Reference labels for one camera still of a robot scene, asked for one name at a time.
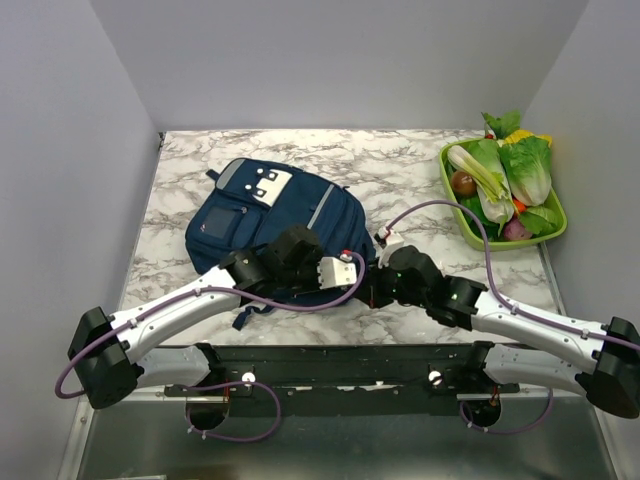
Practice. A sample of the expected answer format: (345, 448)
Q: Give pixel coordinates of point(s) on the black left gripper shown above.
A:
(313, 286)

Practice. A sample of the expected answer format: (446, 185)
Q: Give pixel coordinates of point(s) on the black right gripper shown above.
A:
(372, 295)

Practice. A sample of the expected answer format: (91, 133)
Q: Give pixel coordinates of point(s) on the navy blue student backpack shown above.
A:
(253, 201)

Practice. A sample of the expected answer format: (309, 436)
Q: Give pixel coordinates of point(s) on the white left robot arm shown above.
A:
(106, 351)

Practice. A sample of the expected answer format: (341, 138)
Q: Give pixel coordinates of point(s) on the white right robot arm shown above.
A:
(595, 360)

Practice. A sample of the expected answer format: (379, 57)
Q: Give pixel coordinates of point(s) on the green plastic vegetable tray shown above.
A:
(546, 221)

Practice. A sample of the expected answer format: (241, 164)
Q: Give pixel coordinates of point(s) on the brown round fruit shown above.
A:
(463, 184)

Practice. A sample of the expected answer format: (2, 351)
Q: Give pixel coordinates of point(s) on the purple onion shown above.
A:
(515, 231)

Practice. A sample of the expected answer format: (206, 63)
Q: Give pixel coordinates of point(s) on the white green bok choy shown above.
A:
(481, 160)

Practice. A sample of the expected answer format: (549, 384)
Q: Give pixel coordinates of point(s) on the green lettuce head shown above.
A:
(527, 164)

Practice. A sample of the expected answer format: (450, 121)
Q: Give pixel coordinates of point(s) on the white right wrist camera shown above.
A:
(389, 241)

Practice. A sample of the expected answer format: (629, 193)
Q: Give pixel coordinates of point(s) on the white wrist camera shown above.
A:
(389, 241)
(336, 272)

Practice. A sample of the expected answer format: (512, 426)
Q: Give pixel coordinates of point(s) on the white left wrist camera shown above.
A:
(336, 272)

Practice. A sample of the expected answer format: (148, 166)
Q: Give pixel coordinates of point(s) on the black mounting rail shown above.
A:
(319, 381)

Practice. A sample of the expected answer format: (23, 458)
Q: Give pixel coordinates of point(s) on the aluminium frame rail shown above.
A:
(77, 441)

